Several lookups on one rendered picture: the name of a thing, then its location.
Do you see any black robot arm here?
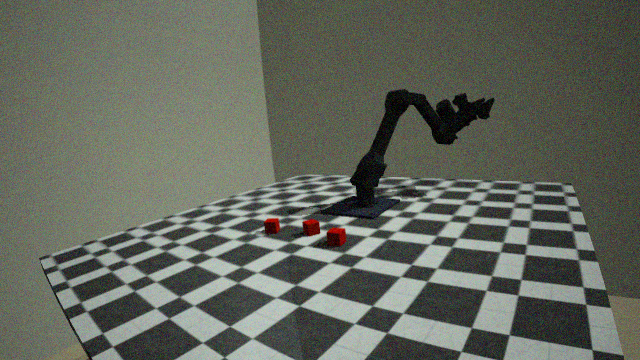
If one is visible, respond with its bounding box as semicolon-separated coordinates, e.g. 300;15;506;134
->
350;89;472;208

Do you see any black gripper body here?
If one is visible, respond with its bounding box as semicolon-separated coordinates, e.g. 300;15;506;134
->
456;102;490;127

